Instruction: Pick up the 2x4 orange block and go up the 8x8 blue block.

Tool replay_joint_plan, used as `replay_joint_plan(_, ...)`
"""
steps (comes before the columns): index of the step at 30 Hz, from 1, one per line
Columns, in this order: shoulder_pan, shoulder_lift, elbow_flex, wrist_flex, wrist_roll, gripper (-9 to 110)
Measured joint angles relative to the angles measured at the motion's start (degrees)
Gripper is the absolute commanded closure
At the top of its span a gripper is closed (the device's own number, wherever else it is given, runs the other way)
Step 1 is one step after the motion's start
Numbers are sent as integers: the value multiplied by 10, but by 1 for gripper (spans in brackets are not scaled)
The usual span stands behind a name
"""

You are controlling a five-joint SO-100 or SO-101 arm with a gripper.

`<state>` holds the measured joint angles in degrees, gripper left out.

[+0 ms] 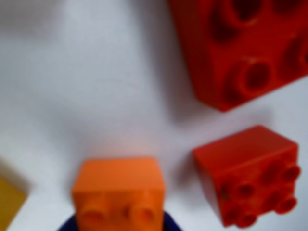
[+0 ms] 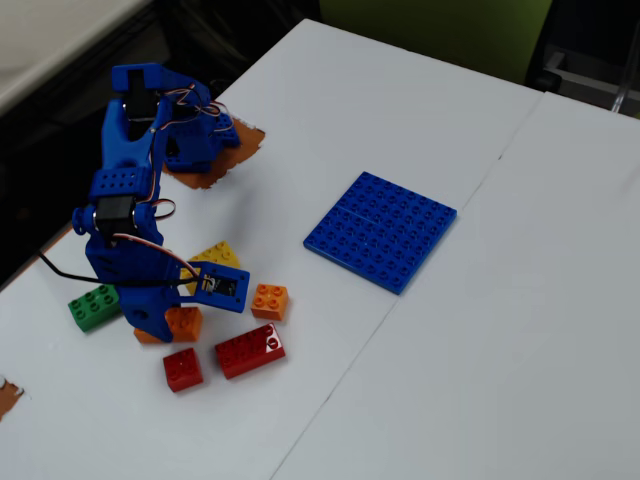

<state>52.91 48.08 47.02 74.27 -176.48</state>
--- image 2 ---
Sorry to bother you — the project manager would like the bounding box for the orange 2x2 block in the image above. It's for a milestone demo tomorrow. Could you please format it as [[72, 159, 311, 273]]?
[[250, 283, 290, 322]]

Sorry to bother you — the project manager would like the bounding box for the yellow 2x4 block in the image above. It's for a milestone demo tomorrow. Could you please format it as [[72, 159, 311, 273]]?
[[179, 240, 242, 296]]

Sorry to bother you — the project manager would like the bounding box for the black cable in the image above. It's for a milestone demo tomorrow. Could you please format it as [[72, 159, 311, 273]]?
[[38, 251, 201, 291]]

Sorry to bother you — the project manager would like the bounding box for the grey metal frame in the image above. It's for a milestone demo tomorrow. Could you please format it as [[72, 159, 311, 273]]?
[[524, 42, 640, 119]]

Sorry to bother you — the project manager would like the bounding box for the blue 8x8 baseplate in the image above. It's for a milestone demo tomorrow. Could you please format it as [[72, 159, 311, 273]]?
[[302, 170, 459, 296]]

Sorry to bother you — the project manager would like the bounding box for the blue gripper body with servo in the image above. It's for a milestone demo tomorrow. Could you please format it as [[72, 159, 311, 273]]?
[[83, 234, 183, 314]]

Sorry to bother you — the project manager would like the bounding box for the red white servo wire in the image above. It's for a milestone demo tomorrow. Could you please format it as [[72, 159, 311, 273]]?
[[112, 87, 229, 281]]

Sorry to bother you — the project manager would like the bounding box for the white background table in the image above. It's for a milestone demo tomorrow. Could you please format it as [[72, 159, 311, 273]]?
[[0, 0, 151, 105]]

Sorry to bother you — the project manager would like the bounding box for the red 2x4 block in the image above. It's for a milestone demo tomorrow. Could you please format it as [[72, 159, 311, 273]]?
[[214, 322, 287, 381]]

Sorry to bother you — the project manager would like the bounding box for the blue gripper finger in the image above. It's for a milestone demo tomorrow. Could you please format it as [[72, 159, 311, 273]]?
[[122, 299, 175, 345]]

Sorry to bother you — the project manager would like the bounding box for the orange 2x4 block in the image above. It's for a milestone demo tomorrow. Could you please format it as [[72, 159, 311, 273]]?
[[133, 305, 204, 346]]

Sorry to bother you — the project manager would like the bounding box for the wrist camera in blue frame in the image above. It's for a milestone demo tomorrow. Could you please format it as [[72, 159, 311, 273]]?
[[177, 259, 251, 315]]

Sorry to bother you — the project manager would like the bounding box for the red 2x2 block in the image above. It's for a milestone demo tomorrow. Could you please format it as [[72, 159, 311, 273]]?
[[162, 347, 205, 394]]

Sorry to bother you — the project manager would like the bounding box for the green 2x4 block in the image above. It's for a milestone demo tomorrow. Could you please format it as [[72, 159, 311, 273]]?
[[67, 282, 125, 333]]

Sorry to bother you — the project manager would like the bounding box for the green partition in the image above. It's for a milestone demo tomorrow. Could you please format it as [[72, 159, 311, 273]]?
[[319, 0, 554, 85]]

